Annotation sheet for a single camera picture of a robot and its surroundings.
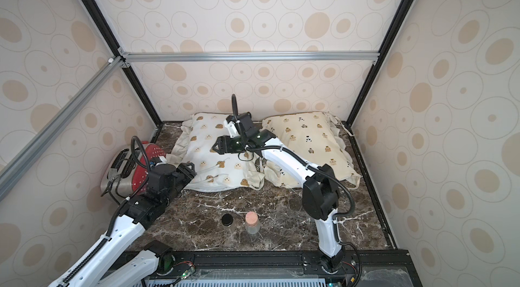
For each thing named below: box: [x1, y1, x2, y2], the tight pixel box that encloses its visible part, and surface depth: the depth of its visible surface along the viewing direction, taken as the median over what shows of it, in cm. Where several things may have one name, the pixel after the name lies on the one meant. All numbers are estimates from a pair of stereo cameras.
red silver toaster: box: [100, 140, 167, 201], surface depth 79 cm
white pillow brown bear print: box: [166, 112, 265, 193], surface depth 96 cm
